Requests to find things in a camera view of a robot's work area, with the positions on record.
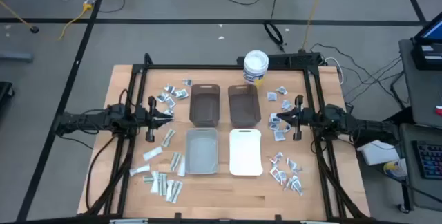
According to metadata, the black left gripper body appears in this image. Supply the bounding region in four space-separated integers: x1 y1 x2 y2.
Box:
136 95 156 143

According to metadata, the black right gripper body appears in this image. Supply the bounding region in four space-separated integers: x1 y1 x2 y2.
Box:
293 94 314 141

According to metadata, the brown translucent plastic bin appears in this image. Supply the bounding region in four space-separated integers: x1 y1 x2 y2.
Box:
189 84 221 127
227 84 262 129

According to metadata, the grey plastic bin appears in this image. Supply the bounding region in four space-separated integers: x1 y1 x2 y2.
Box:
185 127 220 176

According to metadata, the white plastic bin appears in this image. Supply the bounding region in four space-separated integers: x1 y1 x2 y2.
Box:
229 128 264 177

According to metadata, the white disinfectant wipes canister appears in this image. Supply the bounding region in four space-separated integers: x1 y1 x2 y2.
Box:
243 50 270 88

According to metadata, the white box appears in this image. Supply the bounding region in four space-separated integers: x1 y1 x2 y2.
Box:
357 140 401 166

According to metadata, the small yellow-blue canister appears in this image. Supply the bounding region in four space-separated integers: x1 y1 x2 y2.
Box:
383 159 409 180

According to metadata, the grey cart shelf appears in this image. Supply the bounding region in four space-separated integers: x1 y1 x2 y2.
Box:
398 38 442 129

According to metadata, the black keyboard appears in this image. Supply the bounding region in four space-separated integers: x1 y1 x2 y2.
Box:
411 140 442 180

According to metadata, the black laptop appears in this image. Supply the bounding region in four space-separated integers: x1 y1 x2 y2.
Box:
410 19 442 71

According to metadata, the grey keyboard desk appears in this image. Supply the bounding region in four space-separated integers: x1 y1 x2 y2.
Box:
399 123 442 213

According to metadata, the black coiled cable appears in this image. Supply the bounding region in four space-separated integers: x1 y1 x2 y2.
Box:
263 21 286 53

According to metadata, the black aluminium table frame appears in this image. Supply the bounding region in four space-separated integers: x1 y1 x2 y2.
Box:
81 53 370 224

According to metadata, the black power cable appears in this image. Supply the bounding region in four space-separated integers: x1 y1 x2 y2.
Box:
84 136 120 215

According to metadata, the black cable bundle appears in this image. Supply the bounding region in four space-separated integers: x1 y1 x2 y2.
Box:
309 42 407 109

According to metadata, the yellow power cable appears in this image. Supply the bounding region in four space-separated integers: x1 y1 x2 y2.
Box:
302 0 328 51

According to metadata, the black looped cable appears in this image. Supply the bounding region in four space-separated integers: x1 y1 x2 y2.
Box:
99 0 126 14

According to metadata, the yellow extension cord with plug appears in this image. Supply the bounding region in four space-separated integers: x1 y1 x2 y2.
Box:
0 0 94 41

